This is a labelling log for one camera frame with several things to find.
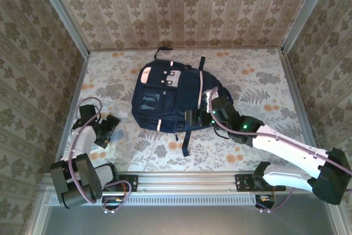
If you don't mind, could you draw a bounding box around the aluminium side rail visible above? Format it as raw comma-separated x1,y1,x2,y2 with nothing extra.
53,52,91,172
279,49,327,171

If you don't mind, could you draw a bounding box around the aluminium mounting rail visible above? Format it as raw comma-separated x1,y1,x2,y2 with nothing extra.
41,171,335,192

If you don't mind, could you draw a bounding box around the grey slotted cable duct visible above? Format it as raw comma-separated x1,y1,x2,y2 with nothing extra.
45,194,333,206

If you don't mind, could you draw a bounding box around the navy blue backpack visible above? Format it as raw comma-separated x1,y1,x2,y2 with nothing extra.
130,46,234,157

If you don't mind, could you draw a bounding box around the grey metal panel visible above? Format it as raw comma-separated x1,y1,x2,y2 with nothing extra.
41,204,340,235

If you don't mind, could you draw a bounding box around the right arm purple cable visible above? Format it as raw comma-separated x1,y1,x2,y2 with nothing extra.
205,86,352,211

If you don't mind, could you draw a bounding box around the black cable bracket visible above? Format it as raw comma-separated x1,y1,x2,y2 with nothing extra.
101,195,125,211
254,194,277,210

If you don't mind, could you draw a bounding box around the aluminium frame post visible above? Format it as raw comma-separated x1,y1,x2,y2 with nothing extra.
280,0,338,54
31,0,91,57

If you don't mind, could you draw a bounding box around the floral table cover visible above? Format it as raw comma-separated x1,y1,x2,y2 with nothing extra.
65,47,316,172

